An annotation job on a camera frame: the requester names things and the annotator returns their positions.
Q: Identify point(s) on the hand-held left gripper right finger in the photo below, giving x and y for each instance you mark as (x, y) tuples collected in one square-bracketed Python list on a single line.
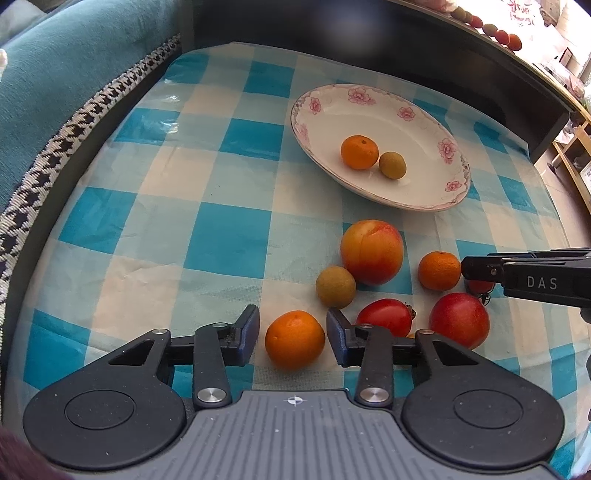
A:
[(335, 337)]

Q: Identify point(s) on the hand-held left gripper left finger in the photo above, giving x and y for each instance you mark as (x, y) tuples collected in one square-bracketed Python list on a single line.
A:
[(249, 333)]

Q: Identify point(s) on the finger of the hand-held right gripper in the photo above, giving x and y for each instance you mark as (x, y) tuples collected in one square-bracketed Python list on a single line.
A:
[(531, 282), (554, 253)]

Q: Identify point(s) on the orange mandarin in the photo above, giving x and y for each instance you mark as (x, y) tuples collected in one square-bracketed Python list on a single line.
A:
[(294, 339), (359, 152), (438, 271)]

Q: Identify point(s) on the tan longan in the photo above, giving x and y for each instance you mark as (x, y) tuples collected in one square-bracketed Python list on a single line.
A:
[(392, 165), (335, 287)]

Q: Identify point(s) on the small red tomato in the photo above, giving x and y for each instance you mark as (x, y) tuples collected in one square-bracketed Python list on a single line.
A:
[(480, 287)]

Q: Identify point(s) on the oval red tomato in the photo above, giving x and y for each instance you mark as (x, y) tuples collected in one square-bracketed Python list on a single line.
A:
[(383, 316)]

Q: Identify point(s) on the dark red nectarine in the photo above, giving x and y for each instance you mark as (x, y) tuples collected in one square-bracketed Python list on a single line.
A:
[(459, 319)]

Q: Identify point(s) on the large yellow-red peach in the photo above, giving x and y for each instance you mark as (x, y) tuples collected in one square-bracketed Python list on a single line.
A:
[(371, 251)]

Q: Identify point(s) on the white floral plate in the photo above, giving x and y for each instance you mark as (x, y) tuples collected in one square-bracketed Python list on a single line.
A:
[(392, 134)]

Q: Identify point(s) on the row of small fruits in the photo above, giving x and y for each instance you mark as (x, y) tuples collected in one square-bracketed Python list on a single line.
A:
[(511, 41)]

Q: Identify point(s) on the light wooden shelf unit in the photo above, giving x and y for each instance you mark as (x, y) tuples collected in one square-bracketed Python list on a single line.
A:
[(577, 157)]

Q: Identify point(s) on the blue checkered tablecloth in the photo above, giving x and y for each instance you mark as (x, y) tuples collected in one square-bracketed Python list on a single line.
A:
[(207, 230)]

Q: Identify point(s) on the dark wooden board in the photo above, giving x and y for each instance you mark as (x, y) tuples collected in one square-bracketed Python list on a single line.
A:
[(415, 50)]

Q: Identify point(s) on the dark red cloth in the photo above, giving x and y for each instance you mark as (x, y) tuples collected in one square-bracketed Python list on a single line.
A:
[(18, 457)]

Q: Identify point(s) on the houndstooth fabric trim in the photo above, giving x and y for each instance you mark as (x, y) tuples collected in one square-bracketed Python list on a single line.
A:
[(69, 138)]

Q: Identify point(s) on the teal blanket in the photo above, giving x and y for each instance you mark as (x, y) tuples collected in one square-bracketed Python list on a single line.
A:
[(69, 60)]

